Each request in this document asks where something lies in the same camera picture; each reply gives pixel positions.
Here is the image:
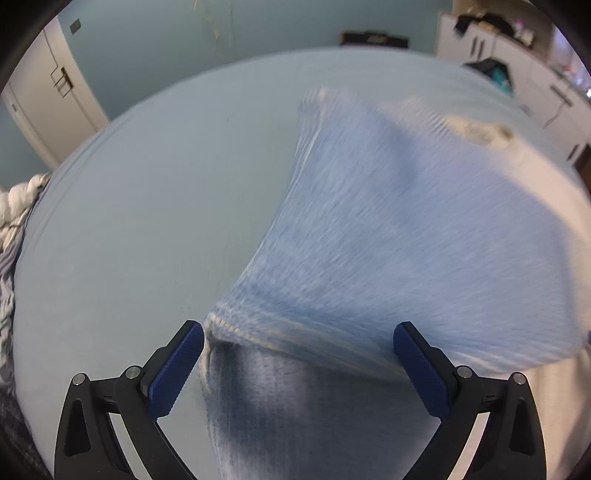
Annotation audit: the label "white cabinets with black handles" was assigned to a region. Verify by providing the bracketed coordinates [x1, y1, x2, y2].
[436, 11, 591, 162]

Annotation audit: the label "grey white braided blanket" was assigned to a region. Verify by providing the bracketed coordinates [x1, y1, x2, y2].
[0, 173, 54, 480]

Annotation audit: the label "dark clothes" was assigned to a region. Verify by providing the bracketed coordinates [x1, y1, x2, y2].
[454, 13, 515, 35]

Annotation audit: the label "white door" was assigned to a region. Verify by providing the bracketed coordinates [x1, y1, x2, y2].
[0, 16, 112, 169]

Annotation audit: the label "light blue knit sweater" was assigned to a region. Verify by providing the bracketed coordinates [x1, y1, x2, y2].
[198, 87, 583, 480]

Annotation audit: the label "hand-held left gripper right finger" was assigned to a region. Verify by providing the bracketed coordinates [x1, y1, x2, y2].
[393, 322, 547, 480]

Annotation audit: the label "black bag with teal patch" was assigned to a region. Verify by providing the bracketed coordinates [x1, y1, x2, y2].
[464, 58, 515, 95]

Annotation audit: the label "black box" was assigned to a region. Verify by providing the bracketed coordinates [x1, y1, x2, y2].
[341, 30, 409, 49]

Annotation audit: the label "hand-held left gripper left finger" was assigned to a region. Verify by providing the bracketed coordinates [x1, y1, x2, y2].
[54, 320, 205, 480]

